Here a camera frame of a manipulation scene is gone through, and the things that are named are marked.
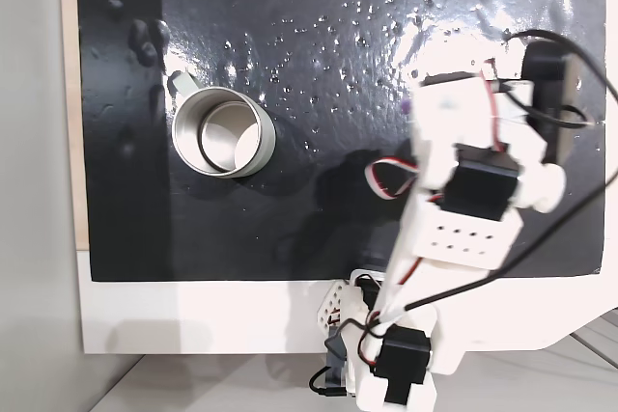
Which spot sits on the pale grey mug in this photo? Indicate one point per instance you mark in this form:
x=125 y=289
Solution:
x=261 y=137

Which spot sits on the dark table clamp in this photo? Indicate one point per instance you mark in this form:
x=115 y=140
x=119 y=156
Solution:
x=336 y=359

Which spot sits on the glossy black mat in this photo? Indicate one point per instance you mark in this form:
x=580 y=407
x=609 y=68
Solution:
x=338 y=108

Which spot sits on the beige wooden board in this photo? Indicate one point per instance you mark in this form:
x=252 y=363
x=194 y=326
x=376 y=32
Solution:
x=72 y=93

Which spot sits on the black oval camera box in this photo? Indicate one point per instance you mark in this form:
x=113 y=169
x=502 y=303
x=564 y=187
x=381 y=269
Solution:
x=550 y=93

